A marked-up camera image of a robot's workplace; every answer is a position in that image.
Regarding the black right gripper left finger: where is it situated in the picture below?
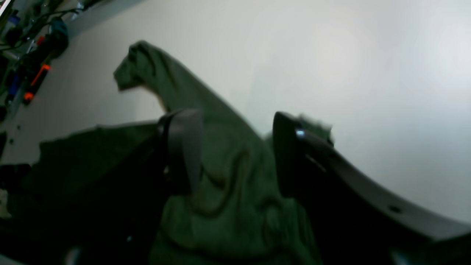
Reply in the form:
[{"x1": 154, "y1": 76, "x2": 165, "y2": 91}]
[{"x1": 1, "y1": 109, "x2": 203, "y2": 265}]

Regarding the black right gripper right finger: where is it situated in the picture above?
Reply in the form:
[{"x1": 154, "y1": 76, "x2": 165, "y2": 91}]
[{"x1": 272, "y1": 112, "x2": 470, "y2": 265}]

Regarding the dark green t-shirt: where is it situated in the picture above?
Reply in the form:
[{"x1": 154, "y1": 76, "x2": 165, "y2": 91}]
[{"x1": 33, "y1": 41, "x2": 324, "y2": 265}]

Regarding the orange black utility knife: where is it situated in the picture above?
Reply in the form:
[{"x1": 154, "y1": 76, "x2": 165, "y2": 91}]
[{"x1": 22, "y1": 64, "x2": 50, "y2": 105}]

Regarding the teal black cordless drill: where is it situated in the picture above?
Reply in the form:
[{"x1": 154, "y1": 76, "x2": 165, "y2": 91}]
[{"x1": 30, "y1": 17, "x2": 69, "y2": 63}]

